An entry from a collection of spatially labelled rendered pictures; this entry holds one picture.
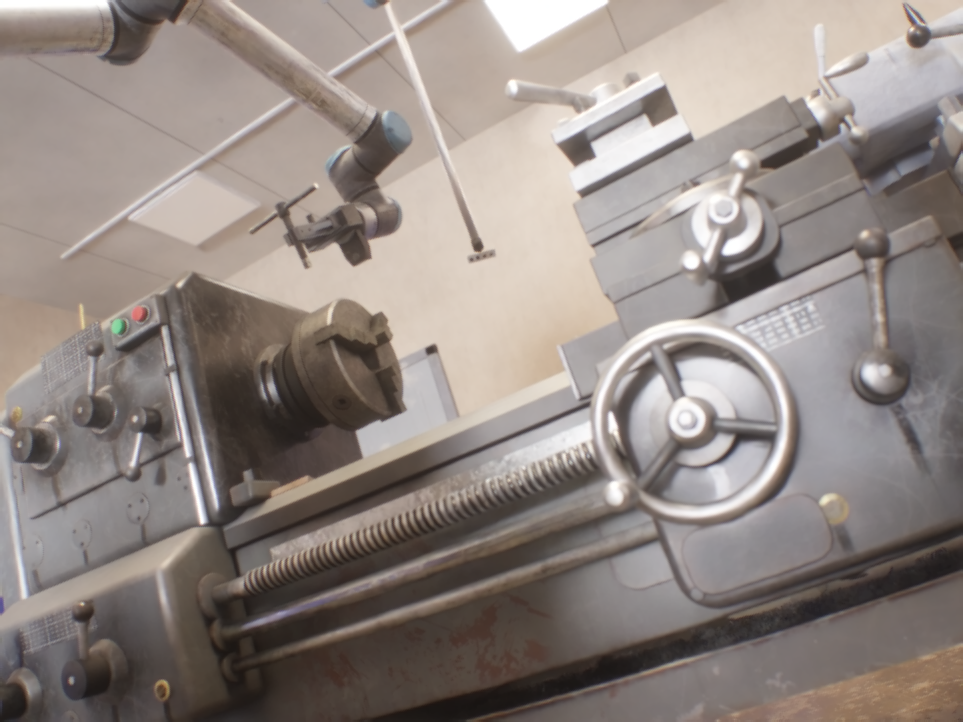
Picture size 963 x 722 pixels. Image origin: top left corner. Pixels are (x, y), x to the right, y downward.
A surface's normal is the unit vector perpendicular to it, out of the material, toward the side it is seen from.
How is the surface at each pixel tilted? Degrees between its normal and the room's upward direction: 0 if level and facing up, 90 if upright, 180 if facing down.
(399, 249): 90
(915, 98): 94
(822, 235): 90
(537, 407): 90
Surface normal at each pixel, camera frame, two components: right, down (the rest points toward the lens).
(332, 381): -0.20, 0.29
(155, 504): -0.40, -0.16
